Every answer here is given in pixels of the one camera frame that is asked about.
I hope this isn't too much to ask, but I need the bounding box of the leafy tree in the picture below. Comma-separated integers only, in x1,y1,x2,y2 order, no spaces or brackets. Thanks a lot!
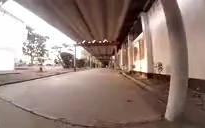
22,29,50,73

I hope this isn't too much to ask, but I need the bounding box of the pale building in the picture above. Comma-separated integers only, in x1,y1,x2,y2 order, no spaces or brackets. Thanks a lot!
0,19,28,73

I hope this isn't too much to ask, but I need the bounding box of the corrugated roof canopy with posts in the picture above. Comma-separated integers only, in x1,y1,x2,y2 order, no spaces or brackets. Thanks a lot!
0,0,205,122

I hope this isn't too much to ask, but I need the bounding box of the white building with dark windows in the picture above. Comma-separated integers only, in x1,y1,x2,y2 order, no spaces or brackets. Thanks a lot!
114,0,205,94

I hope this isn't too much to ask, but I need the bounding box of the bare earth strip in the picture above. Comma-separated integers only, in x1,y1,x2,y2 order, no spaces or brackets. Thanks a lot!
0,65,88,89

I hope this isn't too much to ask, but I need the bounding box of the dirt strip beside building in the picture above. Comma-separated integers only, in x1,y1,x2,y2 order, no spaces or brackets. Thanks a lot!
119,70,205,128

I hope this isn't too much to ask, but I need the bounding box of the grey concrete walkway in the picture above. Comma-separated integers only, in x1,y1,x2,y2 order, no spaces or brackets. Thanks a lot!
0,68,205,128

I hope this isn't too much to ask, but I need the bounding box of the thin sparse tree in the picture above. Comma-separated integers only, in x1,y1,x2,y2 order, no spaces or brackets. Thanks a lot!
52,43,74,68

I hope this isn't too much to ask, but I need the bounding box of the dark bush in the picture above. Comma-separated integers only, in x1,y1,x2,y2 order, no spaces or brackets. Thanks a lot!
59,51,75,69

